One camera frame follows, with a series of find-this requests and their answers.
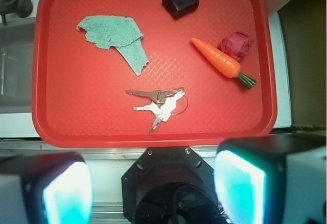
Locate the crumpled dark red paper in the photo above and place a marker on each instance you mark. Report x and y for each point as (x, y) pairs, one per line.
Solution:
(237, 45)

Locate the teal cloth scrap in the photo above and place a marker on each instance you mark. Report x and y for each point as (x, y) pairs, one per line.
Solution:
(119, 32)

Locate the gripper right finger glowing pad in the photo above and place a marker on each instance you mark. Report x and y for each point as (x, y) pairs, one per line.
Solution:
(279, 178)

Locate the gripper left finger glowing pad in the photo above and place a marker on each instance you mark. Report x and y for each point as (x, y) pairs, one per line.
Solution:
(46, 188)

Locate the orange toy carrot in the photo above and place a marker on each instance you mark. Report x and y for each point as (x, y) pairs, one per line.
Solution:
(225, 64)

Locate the black rounded box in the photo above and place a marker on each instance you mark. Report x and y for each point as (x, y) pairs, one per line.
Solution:
(180, 8)

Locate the bunch of metal keys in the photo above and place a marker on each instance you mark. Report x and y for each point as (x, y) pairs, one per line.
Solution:
(162, 105)

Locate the red plastic tray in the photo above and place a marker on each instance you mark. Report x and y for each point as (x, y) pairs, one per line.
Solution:
(151, 73)

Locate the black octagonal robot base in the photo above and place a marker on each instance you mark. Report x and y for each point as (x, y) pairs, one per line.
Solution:
(170, 185)

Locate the black clamp knob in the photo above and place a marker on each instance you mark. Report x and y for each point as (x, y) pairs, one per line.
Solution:
(22, 8)

